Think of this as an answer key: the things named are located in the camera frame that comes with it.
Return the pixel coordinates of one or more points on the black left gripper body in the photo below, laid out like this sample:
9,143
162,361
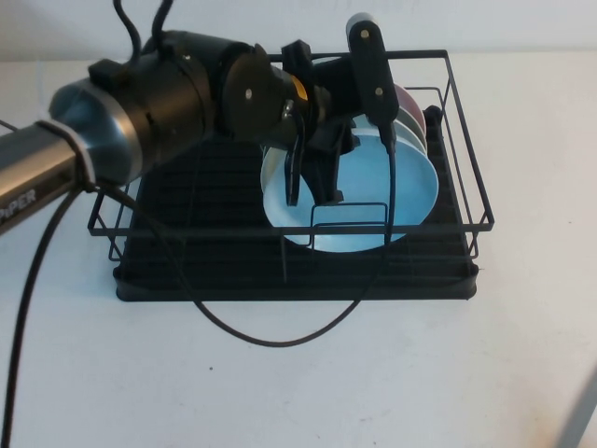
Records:
331,88

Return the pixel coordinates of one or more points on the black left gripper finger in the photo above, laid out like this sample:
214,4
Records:
326,172
295,177

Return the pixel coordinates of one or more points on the light blue plate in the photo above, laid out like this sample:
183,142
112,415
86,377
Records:
410,186

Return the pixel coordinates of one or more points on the grey-green plate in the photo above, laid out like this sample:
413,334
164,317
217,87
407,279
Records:
414,125

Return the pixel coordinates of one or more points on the black and silver left robot arm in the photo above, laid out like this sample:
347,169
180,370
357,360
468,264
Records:
163,93

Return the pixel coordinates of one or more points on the pink plate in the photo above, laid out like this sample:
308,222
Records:
408,102

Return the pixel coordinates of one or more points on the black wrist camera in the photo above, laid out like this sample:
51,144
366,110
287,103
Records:
368,70

